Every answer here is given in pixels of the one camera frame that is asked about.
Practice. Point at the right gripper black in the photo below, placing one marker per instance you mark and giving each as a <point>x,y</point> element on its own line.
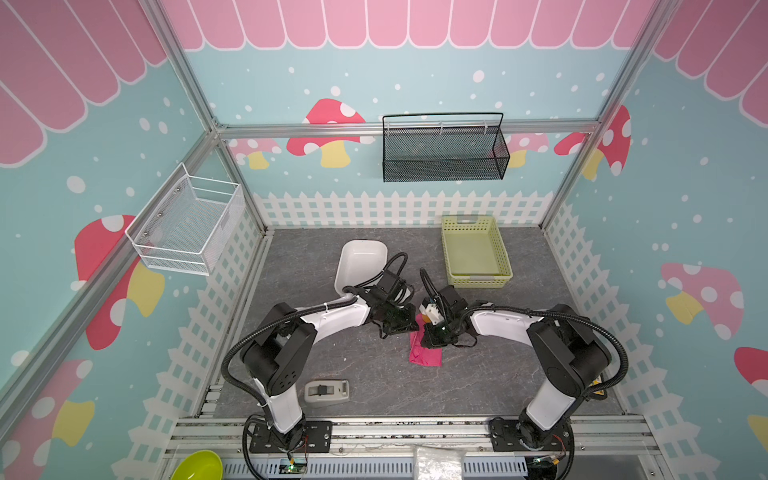
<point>437,333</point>

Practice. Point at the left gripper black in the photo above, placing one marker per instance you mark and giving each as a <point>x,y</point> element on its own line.
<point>408,323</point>

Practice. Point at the pink paper napkin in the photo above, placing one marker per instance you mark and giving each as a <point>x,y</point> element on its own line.
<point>420,355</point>

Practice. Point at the white plastic tub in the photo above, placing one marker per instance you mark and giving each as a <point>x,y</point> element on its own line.
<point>360,260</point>

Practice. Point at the green perforated plastic basket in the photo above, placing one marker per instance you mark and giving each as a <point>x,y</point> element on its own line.
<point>474,252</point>

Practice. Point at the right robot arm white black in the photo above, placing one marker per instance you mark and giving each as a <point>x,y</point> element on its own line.
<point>579,358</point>

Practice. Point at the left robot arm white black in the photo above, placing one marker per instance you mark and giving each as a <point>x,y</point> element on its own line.
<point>267,362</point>

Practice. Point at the clear plastic bag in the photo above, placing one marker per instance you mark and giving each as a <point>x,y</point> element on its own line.
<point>437,464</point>

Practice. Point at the black flat box yellow label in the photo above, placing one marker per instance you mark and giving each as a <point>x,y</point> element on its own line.
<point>599,394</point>

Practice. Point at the lime green bowl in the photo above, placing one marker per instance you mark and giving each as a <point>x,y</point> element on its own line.
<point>201,465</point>

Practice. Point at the grey switch box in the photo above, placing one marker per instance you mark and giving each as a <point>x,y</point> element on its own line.
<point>327,392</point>

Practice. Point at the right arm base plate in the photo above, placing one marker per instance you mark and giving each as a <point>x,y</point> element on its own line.
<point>508,435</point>

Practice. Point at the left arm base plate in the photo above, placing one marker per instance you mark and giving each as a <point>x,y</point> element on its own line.
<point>318,436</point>

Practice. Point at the black mesh wall basket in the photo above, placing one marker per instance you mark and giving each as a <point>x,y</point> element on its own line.
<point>437,147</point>

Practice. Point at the white wire wall basket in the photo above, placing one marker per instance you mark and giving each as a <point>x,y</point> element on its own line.
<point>187,224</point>

